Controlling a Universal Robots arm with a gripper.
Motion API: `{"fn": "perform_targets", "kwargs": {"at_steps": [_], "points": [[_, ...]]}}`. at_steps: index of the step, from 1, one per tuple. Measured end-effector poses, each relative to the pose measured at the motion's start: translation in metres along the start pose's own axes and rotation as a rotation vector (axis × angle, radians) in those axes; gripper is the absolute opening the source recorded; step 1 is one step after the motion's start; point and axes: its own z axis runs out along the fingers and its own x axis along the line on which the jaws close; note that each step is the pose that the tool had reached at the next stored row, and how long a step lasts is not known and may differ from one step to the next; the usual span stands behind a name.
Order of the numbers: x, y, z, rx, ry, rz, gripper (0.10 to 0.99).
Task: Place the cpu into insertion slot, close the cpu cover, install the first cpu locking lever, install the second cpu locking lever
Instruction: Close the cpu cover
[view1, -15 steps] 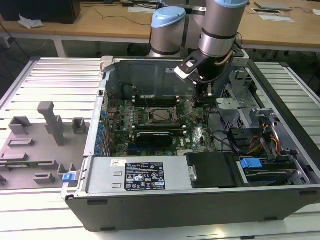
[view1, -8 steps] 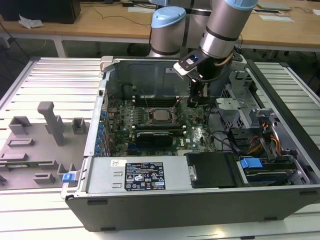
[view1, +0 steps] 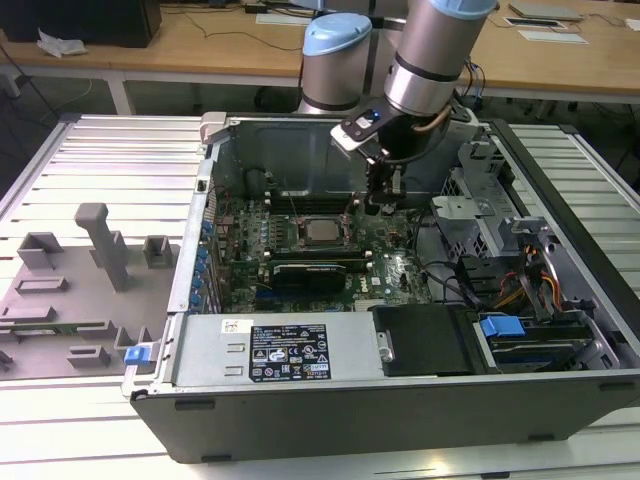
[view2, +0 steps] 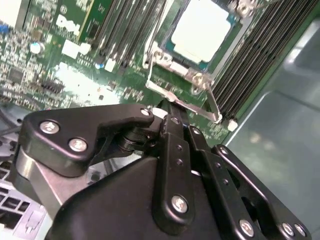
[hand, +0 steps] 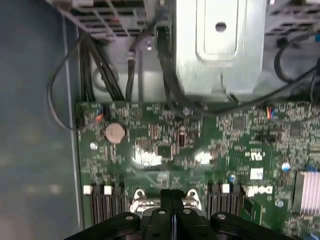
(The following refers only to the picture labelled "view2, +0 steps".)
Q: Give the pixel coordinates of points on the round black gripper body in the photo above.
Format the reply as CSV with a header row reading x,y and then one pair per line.
x,y
112,207

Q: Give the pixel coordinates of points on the silver green CPU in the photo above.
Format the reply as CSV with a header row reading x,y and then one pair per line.
x,y
200,32

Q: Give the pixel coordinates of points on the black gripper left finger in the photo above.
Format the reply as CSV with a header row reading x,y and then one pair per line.
x,y
65,130

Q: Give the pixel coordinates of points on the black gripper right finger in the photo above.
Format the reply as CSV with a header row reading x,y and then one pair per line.
x,y
225,175

